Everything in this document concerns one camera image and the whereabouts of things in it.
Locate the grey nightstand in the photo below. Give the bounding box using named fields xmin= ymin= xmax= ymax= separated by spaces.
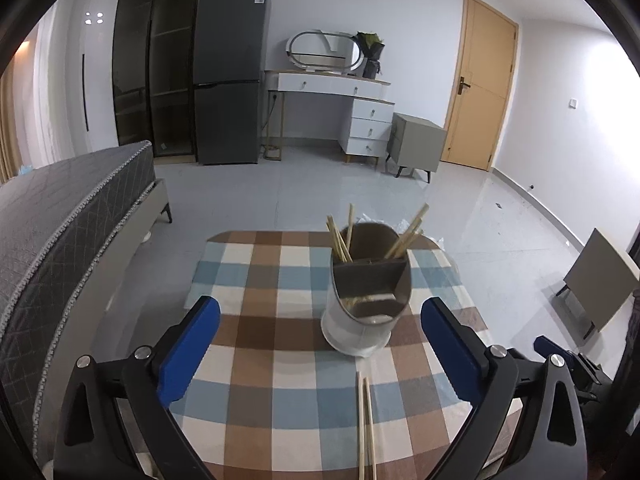
xmin=385 ymin=113 xmax=447 ymax=183

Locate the potted plant on desk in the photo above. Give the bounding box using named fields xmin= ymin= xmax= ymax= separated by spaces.
xmin=355 ymin=32 xmax=385 ymax=79

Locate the wooden chopstick in holder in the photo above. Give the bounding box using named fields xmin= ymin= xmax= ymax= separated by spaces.
xmin=384 ymin=204 xmax=430 ymax=259
xmin=392 ymin=230 xmax=423 ymax=259
xmin=345 ymin=203 xmax=355 ymax=261
xmin=326 ymin=216 xmax=352 ymax=262

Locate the dark grey refrigerator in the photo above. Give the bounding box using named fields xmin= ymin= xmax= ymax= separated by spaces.
xmin=193 ymin=0 xmax=270 ymax=165

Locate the yellow wooden door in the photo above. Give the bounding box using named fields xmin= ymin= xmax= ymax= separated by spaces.
xmin=442 ymin=0 xmax=518 ymax=171

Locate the grey quilted bed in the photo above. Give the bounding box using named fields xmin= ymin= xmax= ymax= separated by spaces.
xmin=1 ymin=141 xmax=170 ymax=464

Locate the white vanity desk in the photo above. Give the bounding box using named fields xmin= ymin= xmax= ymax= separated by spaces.
xmin=265 ymin=70 xmax=395 ymax=160

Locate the wooden chopstick on table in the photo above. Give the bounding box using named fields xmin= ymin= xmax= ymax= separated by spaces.
xmin=356 ymin=370 xmax=366 ymax=480

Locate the white divided utensil holder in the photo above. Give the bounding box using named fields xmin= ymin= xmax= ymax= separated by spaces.
xmin=320 ymin=221 xmax=412 ymax=358

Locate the plaid checkered tablecloth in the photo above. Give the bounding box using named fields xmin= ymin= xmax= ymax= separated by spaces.
xmin=171 ymin=231 xmax=489 ymax=479

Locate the black glass cabinet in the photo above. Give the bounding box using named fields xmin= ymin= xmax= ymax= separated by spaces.
xmin=112 ymin=0 xmax=198 ymax=157

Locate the oval vanity mirror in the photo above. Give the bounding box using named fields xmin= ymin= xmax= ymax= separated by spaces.
xmin=285 ymin=29 xmax=364 ymax=75

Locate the wooden chopstick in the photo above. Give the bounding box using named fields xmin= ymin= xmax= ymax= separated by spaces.
xmin=345 ymin=203 xmax=355 ymax=261
xmin=326 ymin=216 xmax=352 ymax=262
xmin=392 ymin=230 xmax=423 ymax=259
xmin=363 ymin=377 xmax=378 ymax=480
xmin=356 ymin=370 xmax=366 ymax=480
xmin=384 ymin=204 xmax=430 ymax=259

